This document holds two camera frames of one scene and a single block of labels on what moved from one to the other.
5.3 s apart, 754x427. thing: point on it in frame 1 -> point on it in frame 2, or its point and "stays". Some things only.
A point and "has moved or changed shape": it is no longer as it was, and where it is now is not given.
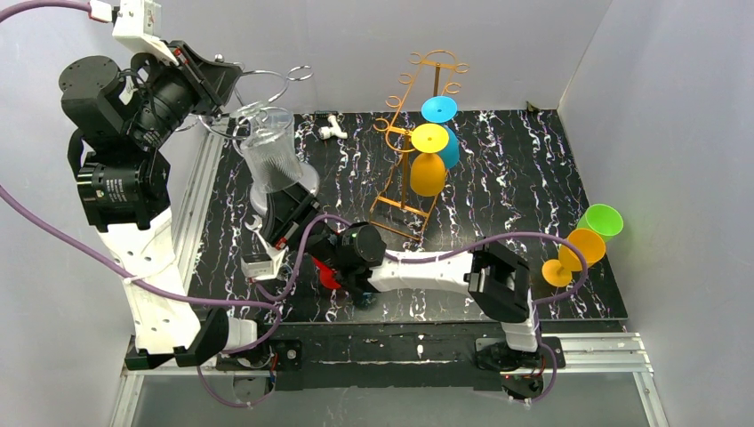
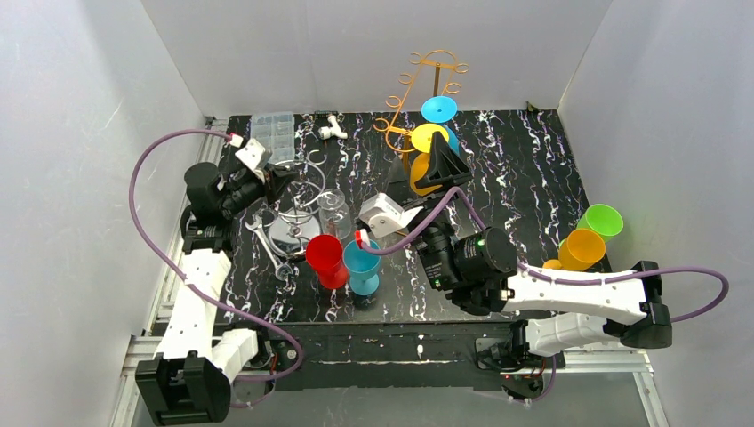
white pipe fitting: x=326 y=132 stays
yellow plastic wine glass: x=428 y=169 stays
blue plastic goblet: x=443 y=110 stays
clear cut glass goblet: x=272 y=155 -> x=335 y=217
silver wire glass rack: x=252 y=118 has moved or changed shape
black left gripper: x=208 y=74 -> x=274 y=179
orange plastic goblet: x=557 y=272 stays
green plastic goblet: x=602 y=220 stays
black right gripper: x=285 y=214 -> x=416 y=217
